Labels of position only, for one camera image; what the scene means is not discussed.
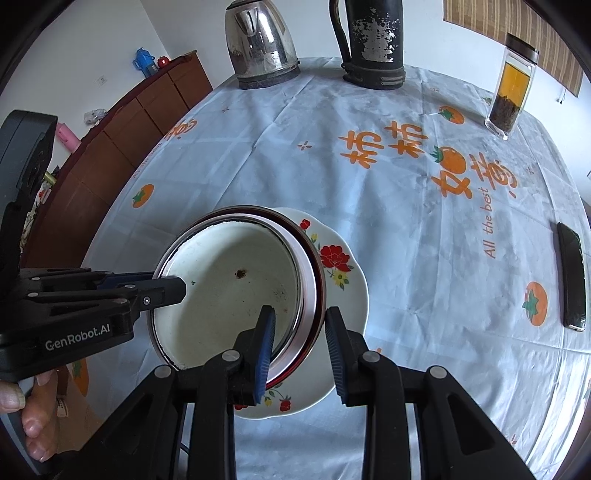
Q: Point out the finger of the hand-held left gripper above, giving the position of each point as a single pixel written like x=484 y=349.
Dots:
x=124 y=279
x=166 y=290

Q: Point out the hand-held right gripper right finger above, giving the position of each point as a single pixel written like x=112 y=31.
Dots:
x=337 y=355

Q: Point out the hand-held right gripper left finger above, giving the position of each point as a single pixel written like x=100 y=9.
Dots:
x=265 y=355

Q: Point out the white enamel bowl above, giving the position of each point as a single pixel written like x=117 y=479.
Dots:
x=221 y=295

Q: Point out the red flower white plate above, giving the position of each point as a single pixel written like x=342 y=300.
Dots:
x=344 y=295

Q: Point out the red plastic bowl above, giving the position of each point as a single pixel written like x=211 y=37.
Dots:
x=322 y=290

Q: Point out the stainless steel bowl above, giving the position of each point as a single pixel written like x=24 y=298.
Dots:
x=307 y=286

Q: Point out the person's left hand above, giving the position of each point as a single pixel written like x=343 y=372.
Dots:
x=41 y=415

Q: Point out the pink plastic item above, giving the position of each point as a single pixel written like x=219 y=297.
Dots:
x=67 y=137

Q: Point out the clear plastic bag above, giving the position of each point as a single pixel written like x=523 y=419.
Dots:
x=94 y=116

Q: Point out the brown wooden sideboard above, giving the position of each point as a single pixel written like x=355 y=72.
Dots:
x=115 y=147

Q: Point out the blue plastic bottle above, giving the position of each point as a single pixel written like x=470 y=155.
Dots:
x=144 y=62

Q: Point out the black smartphone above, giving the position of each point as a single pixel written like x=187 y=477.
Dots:
x=572 y=277

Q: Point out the stainless steel electric kettle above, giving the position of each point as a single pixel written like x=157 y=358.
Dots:
x=258 y=41

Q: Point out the clear tea bottle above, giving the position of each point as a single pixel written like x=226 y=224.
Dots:
x=510 y=87

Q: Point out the worn black thermos flask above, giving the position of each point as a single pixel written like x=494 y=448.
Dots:
x=374 y=37

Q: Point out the bamboo window blind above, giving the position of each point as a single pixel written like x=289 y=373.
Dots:
x=531 y=23

